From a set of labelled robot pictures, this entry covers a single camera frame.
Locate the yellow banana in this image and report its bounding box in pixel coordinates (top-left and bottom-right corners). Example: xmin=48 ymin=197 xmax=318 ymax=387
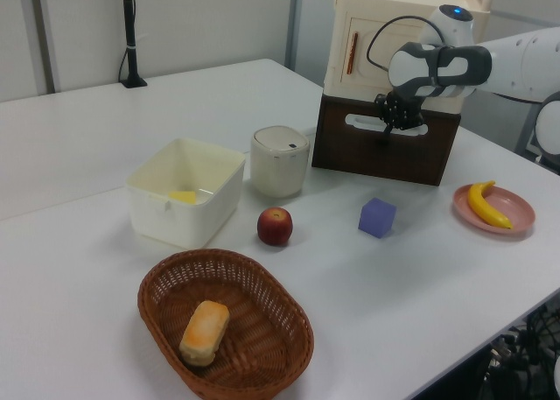
xmin=466 ymin=179 xmax=514 ymax=231

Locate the small cream trash can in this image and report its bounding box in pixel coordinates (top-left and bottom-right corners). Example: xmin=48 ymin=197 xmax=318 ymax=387
xmin=249 ymin=126 xmax=312 ymax=199

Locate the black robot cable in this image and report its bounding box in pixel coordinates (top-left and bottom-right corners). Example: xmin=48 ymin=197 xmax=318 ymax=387
xmin=365 ymin=15 xmax=435 ymax=72

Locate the purple cube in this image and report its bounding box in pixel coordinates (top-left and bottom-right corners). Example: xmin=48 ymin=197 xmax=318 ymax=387
xmin=358 ymin=198 xmax=398 ymax=240

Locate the orange bread loaf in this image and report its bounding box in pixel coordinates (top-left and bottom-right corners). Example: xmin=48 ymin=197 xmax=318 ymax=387
xmin=178 ymin=299 xmax=231 ymax=368

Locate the cream plastic cabinet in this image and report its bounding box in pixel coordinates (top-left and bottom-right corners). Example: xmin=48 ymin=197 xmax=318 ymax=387
xmin=322 ymin=0 xmax=496 ymax=116

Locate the pink plate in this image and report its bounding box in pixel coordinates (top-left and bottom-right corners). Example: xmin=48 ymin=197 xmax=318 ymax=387
xmin=452 ymin=184 xmax=536 ymax=240

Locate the white plastic bin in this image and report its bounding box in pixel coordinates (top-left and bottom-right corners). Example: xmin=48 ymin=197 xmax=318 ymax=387
xmin=124 ymin=137 xmax=247 ymax=250

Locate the brown wicker basket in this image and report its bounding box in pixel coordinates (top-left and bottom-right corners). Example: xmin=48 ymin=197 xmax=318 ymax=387
xmin=137 ymin=248 xmax=316 ymax=400

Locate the black cable bundle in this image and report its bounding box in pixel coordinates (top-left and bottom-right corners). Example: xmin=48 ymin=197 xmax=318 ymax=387
xmin=479 ymin=302 xmax=560 ymax=400

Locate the orange cabinet door handle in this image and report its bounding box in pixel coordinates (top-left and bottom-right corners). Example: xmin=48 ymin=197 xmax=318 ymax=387
xmin=346 ymin=32 xmax=361 ymax=75

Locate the black pole with base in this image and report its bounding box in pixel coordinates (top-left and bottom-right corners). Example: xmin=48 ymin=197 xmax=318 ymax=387
xmin=118 ymin=0 xmax=149 ymax=89

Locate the red apple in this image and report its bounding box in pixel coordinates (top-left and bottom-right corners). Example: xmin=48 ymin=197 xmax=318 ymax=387
xmin=256 ymin=206 xmax=294 ymax=247

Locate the brown drawer with white handle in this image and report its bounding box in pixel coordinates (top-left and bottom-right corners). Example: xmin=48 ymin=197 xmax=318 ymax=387
xmin=311 ymin=94 xmax=463 ymax=187

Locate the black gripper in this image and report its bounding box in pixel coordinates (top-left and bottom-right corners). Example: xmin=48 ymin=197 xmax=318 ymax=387
xmin=374 ymin=90 xmax=429 ymax=147

